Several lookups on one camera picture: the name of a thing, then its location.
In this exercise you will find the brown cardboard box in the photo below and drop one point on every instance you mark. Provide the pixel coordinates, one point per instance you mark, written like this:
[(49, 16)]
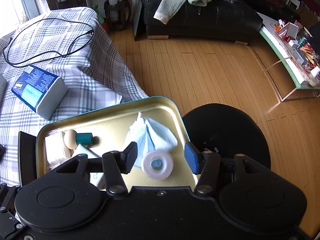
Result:
[(307, 15)]

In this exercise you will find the green plastic figure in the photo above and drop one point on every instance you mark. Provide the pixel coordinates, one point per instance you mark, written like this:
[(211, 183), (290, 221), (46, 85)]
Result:
[(97, 12)]

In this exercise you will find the dark green bottle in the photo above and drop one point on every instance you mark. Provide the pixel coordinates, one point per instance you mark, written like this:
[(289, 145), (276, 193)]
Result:
[(1, 152)]

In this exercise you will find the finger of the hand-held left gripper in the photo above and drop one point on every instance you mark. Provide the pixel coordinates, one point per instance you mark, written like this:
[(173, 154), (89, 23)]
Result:
[(10, 217)]

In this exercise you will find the black leather sofa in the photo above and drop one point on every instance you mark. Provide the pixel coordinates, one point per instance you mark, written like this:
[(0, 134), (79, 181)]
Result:
[(212, 17)]

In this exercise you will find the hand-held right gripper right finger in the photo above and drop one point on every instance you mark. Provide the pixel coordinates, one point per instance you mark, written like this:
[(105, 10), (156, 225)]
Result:
[(191, 160)]

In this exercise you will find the glass coffee table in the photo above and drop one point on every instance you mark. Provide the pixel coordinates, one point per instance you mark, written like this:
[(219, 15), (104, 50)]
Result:
[(272, 40)]

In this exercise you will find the clutter of small cosmetic boxes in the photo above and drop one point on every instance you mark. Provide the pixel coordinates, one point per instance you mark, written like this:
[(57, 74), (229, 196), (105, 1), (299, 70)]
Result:
[(300, 47)]

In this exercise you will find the small white frame stand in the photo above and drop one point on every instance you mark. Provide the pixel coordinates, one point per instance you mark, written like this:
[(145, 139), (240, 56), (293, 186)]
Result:
[(292, 1)]

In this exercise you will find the white paper packet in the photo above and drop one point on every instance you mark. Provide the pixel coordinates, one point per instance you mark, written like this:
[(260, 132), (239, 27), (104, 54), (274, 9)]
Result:
[(85, 152)]

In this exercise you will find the dark wooden plant stand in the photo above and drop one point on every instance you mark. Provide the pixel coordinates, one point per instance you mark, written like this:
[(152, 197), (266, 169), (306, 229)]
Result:
[(117, 15)]

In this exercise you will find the black round stool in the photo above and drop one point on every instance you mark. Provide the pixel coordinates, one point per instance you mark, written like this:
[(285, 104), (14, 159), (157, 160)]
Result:
[(225, 125)]

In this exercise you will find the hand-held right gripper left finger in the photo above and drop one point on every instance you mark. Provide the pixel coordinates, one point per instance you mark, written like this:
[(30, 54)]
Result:
[(131, 155)]

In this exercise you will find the leaning framed glass panel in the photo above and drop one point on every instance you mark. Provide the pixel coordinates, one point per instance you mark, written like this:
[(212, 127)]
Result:
[(137, 12)]

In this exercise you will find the grey plaid bed sheet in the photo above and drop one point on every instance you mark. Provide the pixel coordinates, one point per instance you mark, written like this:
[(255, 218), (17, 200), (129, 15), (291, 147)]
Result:
[(75, 62)]

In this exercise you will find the window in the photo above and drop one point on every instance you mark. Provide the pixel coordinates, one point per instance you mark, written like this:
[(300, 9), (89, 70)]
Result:
[(15, 2)]

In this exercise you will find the white packet with teal mark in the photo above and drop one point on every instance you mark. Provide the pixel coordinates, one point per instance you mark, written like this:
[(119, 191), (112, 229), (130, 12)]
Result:
[(97, 178)]

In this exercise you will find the blue tissue pack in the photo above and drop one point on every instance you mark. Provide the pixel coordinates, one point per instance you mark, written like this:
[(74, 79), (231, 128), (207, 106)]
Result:
[(42, 92)]

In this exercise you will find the white gauze pad packet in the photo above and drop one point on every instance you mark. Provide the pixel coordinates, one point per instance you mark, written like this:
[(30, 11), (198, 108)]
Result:
[(53, 150)]

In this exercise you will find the black flat lid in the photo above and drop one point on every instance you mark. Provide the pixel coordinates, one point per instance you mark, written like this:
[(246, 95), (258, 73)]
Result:
[(26, 160)]

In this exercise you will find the gold tin tray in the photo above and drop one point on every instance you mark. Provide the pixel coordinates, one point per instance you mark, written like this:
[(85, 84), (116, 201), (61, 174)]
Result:
[(105, 122)]

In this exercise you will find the white tape roll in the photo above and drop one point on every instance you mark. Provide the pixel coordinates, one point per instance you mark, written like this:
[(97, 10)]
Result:
[(146, 166)]

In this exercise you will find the teal brush with beige cap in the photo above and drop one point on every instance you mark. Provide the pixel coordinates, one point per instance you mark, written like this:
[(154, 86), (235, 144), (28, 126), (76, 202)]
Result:
[(83, 138)]

